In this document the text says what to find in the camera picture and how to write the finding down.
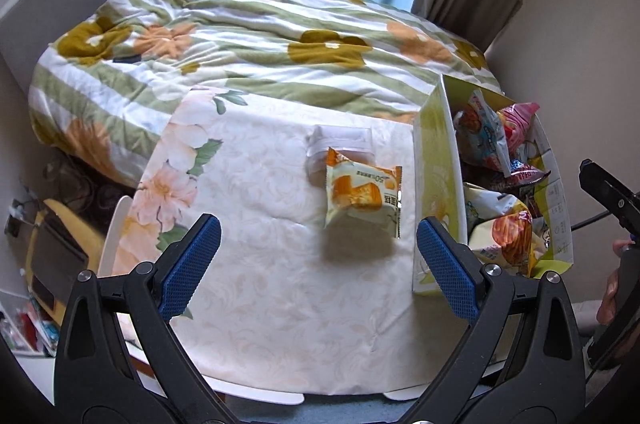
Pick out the orange cake snack packet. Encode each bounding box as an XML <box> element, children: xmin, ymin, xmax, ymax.
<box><xmin>322</xmin><ymin>147</ymin><xmax>403</xmax><ymax>239</ymax></box>

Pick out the colourful clutter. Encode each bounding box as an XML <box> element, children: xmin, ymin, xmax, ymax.
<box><xmin>0</xmin><ymin>294</ymin><xmax>61</xmax><ymax>357</ymax></box>

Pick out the clear plastic wrapped packet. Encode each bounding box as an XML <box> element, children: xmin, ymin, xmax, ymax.
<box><xmin>305</xmin><ymin>123</ymin><xmax>376</xmax><ymax>185</ymax></box>

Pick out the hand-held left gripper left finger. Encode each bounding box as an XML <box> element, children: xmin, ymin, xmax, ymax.
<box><xmin>52</xmin><ymin>213</ymin><xmax>236</xmax><ymax>424</ymax></box>

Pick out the black cable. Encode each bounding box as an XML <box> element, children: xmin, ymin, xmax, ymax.
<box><xmin>567</xmin><ymin>210</ymin><xmax>615</xmax><ymax>232</ymax></box>

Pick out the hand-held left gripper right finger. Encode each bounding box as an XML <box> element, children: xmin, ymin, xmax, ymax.
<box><xmin>402</xmin><ymin>217</ymin><xmax>586</xmax><ymax>424</ymax></box>

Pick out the purple snack packet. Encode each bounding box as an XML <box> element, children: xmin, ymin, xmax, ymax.
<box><xmin>465</xmin><ymin>159</ymin><xmax>551</xmax><ymax>192</ymax></box>

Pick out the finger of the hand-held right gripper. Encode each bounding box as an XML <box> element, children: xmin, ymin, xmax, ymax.
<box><xmin>579</xmin><ymin>159</ymin><xmax>640</xmax><ymax>245</ymax></box>

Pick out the yellow chair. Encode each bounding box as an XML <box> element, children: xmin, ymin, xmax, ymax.
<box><xmin>25</xmin><ymin>198</ymin><xmax>108</xmax><ymax>320</ymax></box>

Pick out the pink striped snack packet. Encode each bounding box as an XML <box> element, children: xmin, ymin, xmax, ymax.
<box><xmin>500</xmin><ymin>102</ymin><xmax>541</xmax><ymax>155</ymax></box>

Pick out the small grey device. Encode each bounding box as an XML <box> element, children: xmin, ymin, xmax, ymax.
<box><xmin>5</xmin><ymin>199</ymin><xmax>31</xmax><ymax>235</ymax></box>

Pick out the cream floral tablecloth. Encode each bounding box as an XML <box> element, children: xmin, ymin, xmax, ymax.
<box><xmin>112</xmin><ymin>87</ymin><xmax>501</xmax><ymax>397</ymax></box>

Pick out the blue and white snack packet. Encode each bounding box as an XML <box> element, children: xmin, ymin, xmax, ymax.
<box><xmin>452</xmin><ymin>89</ymin><xmax>513</xmax><ymax>177</ymax></box>

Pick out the dark cloth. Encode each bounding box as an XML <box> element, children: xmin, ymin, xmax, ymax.
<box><xmin>42</xmin><ymin>154</ymin><xmax>138</xmax><ymax>230</ymax></box>

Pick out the orange and white snack packet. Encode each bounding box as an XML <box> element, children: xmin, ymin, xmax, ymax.
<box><xmin>465</xmin><ymin>184</ymin><xmax>538</xmax><ymax>277</ymax></box>

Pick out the floral striped quilt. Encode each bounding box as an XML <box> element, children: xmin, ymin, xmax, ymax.
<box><xmin>30</xmin><ymin>0</ymin><xmax>503</xmax><ymax>190</ymax></box>

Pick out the yellow green cardboard box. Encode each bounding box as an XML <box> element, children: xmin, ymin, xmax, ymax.
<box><xmin>411</xmin><ymin>74</ymin><xmax>575</xmax><ymax>296</ymax></box>

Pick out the person's right hand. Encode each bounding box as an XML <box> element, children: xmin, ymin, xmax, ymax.
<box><xmin>596</xmin><ymin>238</ymin><xmax>636</xmax><ymax>326</ymax></box>

